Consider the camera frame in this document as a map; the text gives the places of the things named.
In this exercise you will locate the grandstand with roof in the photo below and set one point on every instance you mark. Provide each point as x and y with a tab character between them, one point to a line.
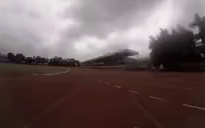
113	58

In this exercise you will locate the red running track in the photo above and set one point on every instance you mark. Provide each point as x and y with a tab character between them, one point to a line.
90	106

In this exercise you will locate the distant row of trees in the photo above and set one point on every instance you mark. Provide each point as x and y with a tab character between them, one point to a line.
40	61

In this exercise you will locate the group of dark trees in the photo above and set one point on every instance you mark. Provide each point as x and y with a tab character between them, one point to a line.
176	50

